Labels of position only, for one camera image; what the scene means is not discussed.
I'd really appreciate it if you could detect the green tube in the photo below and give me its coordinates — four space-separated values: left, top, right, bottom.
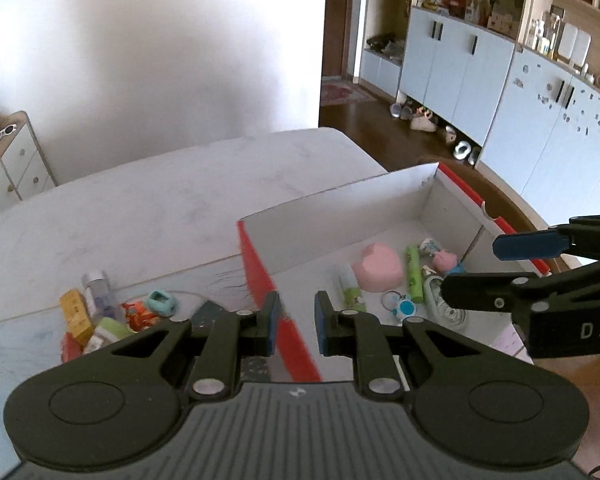
405 245 426 303

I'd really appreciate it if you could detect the small yellow box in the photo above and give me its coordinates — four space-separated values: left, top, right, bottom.
59 288 97 346

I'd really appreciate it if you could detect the red cardboard box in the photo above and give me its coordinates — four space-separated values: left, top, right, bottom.
236 160 553 383

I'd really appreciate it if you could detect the white bottle green label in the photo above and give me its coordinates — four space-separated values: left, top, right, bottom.
337 266 365 307

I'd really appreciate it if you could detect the red packet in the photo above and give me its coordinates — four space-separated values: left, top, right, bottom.
60 332 83 363

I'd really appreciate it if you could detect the orange toy keychain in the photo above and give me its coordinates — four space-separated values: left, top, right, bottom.
120 300 153 333

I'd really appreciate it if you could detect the dark wooden door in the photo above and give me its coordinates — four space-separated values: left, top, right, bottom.
324 0 361 78

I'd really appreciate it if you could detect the patterned floor rug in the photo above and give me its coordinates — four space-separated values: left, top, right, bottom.
320 82 378 108

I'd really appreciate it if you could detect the pink pig figure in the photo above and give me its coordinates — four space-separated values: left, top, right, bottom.
432 249 466 277

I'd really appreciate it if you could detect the blue round keychain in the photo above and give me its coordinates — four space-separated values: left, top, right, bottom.
380 290 418 321

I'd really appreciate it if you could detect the small clear bottle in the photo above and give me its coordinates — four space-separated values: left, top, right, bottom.
81 271 115 318

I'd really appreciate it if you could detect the teal keychain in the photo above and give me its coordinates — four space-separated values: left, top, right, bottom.
146 290 180 318

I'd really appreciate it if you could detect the pink slipper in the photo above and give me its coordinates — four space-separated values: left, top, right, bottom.
410 112 438 133

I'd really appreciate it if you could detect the pink heart box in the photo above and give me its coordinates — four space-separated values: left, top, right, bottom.
352 242 403 292

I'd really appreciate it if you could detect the large pale blue cabinet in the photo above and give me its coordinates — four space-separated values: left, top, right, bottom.
350 0 600 226

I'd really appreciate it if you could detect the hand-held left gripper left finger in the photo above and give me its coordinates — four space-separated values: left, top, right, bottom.
112 291 283 401

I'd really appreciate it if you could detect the white dresser wooden top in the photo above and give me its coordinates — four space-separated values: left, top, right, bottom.
0 111 58 221

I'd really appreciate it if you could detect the dark blue speckled cloth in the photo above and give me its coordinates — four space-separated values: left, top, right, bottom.
190 300 276 386

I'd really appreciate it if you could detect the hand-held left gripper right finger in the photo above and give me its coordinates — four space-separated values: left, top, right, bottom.
314 290 481 403

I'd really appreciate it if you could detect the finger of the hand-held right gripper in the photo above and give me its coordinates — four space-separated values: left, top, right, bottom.
440 271 553 317
492 214 600 262

